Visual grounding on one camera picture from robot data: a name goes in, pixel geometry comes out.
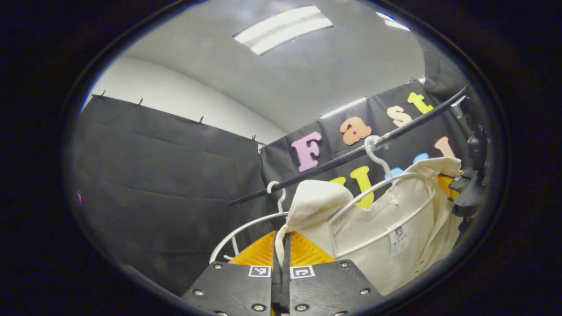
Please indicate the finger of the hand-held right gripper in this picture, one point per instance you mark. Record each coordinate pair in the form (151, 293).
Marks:
(459, 183)

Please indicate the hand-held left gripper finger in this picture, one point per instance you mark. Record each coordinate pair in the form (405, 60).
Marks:
(275, 289)
(285, 289)

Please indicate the cream white shirt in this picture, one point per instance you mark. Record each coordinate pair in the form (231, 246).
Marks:
(316, 202)

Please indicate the white plastic clothes hanger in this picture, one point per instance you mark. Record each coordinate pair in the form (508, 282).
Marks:
(378, 160)
(263, 218)

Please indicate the black metal clothes rack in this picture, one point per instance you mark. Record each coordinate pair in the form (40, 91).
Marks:
(333, 161)

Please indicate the black backdrop cloth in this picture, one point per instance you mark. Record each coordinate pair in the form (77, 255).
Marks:
(153, 197)

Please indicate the rectangular ceiling light panel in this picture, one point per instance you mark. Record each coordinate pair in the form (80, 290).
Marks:
(393, 22)
(283, 28)

